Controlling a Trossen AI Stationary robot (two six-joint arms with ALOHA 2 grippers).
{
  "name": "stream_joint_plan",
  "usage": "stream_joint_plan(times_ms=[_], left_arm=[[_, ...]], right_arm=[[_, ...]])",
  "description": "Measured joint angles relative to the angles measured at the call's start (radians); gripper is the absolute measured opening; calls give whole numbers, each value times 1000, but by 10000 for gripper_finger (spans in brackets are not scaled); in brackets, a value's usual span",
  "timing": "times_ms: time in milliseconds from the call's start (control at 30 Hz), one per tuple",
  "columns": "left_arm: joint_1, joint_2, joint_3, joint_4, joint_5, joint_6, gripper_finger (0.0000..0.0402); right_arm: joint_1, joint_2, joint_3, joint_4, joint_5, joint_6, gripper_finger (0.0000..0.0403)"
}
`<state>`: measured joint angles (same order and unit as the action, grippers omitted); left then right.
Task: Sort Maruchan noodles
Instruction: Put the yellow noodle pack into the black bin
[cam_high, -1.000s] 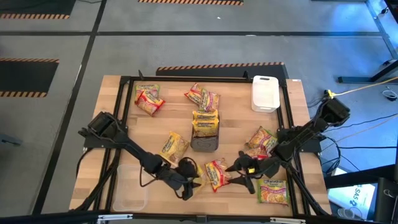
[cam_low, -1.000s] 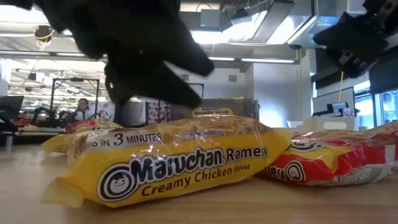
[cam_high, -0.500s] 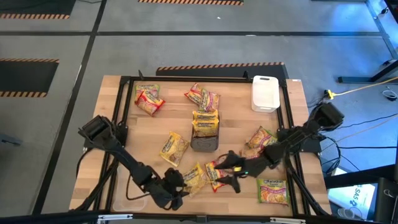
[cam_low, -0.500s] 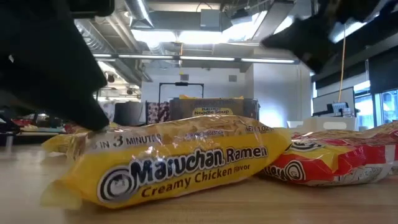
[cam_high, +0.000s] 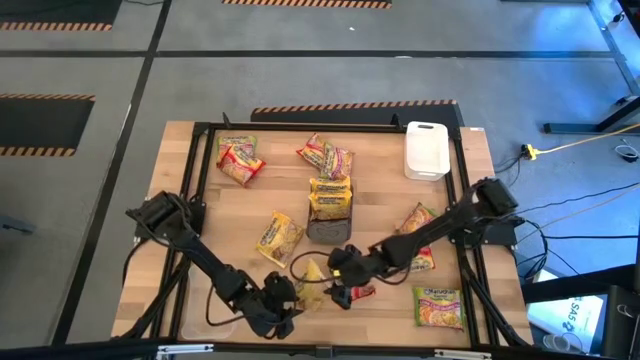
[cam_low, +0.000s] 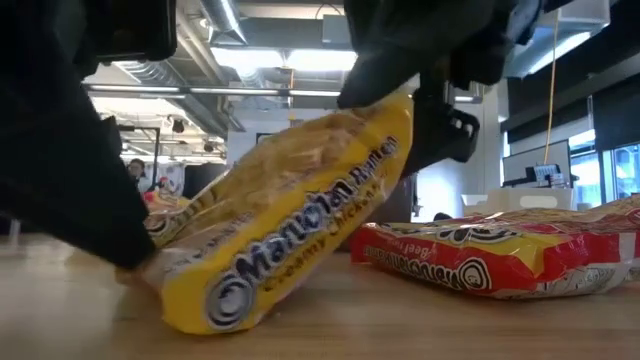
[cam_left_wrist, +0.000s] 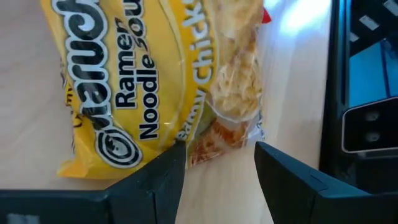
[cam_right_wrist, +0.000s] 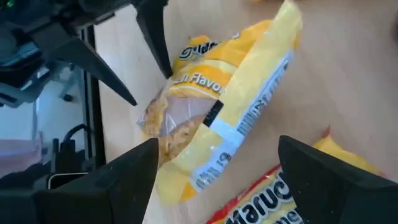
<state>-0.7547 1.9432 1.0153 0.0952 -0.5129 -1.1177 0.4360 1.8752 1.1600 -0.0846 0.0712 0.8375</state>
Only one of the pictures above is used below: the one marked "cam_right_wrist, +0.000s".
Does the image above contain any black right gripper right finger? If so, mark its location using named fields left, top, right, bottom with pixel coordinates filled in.
left=278, top=135, right=398, bottom=224

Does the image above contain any red beef ramen pack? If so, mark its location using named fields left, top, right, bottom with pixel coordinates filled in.
left=205, top=126, right=384, bottom=224

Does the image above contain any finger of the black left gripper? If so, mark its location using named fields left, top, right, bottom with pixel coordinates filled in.
left=29, top=23, right=138, bottom=107
left=136, top=0, right=174, bottom=79

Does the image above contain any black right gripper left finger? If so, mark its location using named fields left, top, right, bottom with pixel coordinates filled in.
left=0, top=138, right=160, bottom=224

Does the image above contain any black table frame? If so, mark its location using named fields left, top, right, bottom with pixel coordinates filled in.
left=79, top=24, right=107, bottom=170

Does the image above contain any yellow Maruchan ramen pack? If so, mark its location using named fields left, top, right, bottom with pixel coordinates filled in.
left=136, top=19, right=273, bottom=167
left=154, top=0, right=304, bottom=206

